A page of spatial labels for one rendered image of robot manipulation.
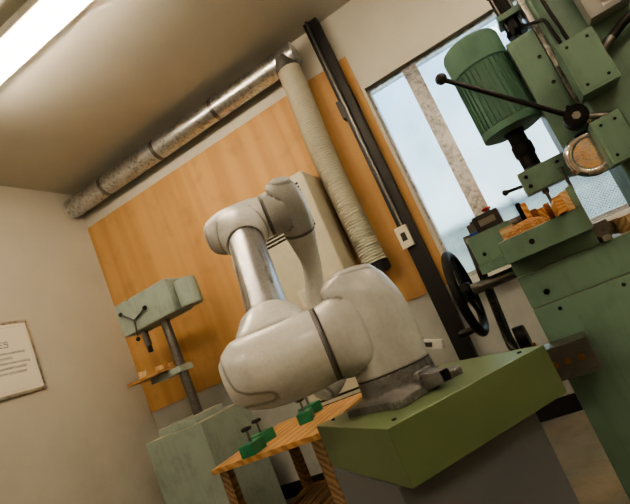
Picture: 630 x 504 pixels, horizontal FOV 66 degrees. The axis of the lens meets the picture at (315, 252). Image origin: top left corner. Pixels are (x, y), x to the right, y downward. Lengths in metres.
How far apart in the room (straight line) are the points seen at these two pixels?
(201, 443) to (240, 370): 2.02
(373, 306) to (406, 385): 0.15
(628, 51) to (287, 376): 1.18
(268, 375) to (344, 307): 0.19
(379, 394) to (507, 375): 0.23
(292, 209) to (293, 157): 1.77
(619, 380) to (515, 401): 0.53
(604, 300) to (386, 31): 2.29
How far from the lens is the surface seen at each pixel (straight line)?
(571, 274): 1.36
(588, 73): 1.45
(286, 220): 1.45
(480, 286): 1.58
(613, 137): 1.41
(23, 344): 3.52
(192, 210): 3.59
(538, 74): 1.58
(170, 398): 3.84
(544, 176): 1.56
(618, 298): 1.38
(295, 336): 0.92
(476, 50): 1.61
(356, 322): 0.92
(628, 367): 1.40
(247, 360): 0.93
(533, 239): 1.30
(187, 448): 3.01
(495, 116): 1.55
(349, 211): 2.83
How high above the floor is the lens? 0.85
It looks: 10 degrees up
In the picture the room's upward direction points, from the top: 23 degrees counter-clockwise
